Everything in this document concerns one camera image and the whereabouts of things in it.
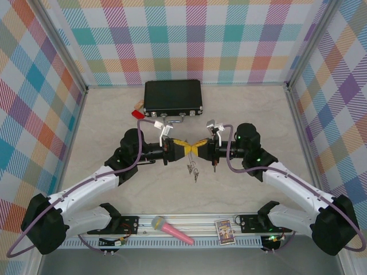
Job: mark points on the grey metal shelf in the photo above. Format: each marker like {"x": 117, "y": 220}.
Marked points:
{"x": 186, "y": 263}

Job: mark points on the aluminium side rail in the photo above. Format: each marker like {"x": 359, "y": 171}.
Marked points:
{"x": 71, "y": 146}
{"x": 302, "y": 129}

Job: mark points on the small printed card box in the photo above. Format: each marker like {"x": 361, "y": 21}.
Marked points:
{"x": 225, "y": 232}

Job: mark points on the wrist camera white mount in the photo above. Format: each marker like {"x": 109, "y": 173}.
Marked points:
{"x": 164, "y": 130}
{"x": 216, "y": 127}

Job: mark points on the wide aluminium frame rail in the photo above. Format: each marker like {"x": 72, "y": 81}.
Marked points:
{"x": 195, "y": 223}

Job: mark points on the small wooden block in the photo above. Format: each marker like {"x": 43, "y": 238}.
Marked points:
{"x": 139, "y": 105}

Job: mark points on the pink toy microphone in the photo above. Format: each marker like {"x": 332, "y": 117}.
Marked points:
{"x": 172, "y": 230}

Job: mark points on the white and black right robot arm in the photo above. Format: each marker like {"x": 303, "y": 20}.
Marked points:
{"x": 292, "y": 183}

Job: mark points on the metal keyring plate with rings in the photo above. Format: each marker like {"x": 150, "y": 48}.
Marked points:
{"x": 190, "y": 160}

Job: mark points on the aluminium frame post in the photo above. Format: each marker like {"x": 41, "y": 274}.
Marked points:
{"x": 309, "y": 43}
{"x": 61, "y": 43}

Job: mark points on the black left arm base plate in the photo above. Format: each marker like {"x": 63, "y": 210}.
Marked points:
{"x": 129, "y": 224}

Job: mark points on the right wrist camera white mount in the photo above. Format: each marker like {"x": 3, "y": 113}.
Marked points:
{"x": 216, "y": 127}

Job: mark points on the red block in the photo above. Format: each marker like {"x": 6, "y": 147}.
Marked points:
{"x": 137, "y": 114}

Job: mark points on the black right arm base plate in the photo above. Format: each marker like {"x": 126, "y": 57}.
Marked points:
{"x": 249, "y": 223}

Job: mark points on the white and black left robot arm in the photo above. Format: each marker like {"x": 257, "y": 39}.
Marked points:
{"x": 80, "y": 189}

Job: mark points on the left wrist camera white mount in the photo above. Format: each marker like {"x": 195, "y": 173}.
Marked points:
{"x": 164, "y": 130}

